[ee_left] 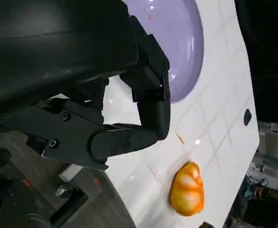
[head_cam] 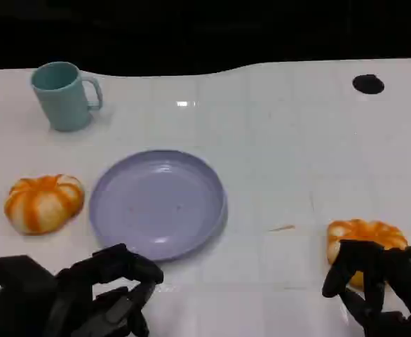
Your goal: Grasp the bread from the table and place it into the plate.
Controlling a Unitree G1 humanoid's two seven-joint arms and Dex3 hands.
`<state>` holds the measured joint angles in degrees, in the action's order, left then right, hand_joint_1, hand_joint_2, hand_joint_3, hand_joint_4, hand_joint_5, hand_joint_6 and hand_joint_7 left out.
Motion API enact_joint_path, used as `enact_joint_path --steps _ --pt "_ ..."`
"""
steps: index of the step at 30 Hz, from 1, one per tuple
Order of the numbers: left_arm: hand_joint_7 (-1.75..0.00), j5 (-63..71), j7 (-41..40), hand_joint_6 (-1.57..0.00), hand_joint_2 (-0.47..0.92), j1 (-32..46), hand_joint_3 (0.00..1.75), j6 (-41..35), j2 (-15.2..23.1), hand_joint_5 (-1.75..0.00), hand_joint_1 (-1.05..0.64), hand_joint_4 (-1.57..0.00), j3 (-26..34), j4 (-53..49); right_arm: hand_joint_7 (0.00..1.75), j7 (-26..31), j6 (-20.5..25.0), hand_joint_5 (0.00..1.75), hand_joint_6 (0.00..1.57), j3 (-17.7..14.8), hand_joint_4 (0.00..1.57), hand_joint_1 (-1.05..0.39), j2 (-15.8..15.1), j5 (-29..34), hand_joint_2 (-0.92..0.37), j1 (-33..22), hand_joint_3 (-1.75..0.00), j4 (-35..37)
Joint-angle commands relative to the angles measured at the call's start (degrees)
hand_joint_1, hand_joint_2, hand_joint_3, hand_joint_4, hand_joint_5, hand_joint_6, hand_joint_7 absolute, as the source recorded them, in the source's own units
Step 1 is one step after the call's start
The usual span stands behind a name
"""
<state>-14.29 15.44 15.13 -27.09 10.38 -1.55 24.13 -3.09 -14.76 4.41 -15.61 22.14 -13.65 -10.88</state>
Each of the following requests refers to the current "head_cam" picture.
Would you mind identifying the orange and white bread roll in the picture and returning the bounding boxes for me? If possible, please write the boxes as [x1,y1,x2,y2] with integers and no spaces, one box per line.
[326,218,410,291]
[4,174,86,236]

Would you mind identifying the pale green mug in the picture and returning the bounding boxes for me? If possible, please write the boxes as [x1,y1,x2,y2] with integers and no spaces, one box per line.
[29,61,104,133]

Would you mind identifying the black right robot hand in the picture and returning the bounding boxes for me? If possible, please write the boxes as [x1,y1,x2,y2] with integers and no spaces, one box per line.
[322,239,411,337]

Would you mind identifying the lilac plate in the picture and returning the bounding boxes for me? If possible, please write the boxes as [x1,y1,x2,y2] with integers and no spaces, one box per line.
[88,150,229,263]

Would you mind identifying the black round table grommet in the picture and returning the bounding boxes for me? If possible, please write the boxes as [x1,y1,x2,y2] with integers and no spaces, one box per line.
[352,74,385,95]

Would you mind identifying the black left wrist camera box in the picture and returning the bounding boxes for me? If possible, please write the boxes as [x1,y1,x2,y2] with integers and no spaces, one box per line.
[0,255,58,337]

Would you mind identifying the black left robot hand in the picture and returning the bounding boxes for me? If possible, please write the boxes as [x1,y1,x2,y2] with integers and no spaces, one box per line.
[47,243,165,337]

